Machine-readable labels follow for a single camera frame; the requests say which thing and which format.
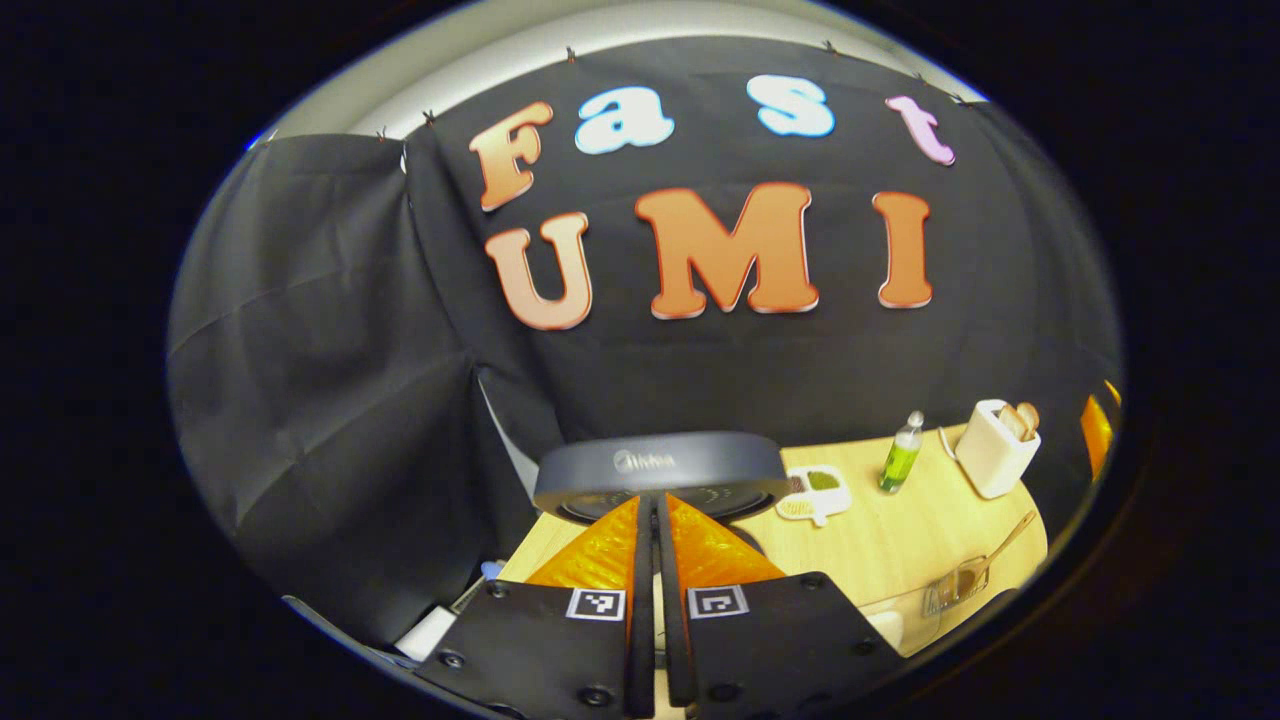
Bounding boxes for wooden spoon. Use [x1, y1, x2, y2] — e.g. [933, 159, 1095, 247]
[955, 510, 1038, 593]

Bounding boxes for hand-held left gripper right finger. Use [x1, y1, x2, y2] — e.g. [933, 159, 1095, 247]
[655, 490, 906, 720]

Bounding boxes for metal wire chopstick holder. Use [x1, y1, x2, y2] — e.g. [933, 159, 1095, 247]
[923, 555, 991, 615]

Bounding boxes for white toaster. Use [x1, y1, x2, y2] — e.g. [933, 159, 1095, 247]
[953, 399, 1043, 499]

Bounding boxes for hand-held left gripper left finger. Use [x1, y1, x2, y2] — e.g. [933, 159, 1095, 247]
[415, 493, 656, 719]

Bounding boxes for white divided bean dish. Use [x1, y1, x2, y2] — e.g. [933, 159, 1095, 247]
[775, 465, 853, 528]

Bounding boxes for silver black rice cooker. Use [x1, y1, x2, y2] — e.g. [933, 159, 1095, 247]
[533, 432, 791, 526]

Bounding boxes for green label bottle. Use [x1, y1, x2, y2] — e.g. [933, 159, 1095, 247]
[878, 410, 926, 496]

